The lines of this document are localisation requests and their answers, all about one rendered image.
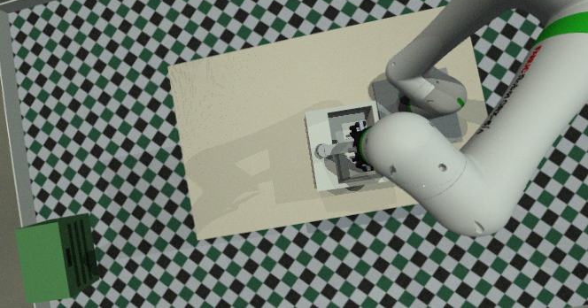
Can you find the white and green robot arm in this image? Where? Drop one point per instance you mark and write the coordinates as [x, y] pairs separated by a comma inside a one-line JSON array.
[[474, 191]]

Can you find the grey mixer tap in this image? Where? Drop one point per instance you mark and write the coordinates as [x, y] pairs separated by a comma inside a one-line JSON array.
[[324, 150]]

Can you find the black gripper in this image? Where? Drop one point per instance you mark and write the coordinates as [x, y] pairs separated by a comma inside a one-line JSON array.
[[359, 125]]

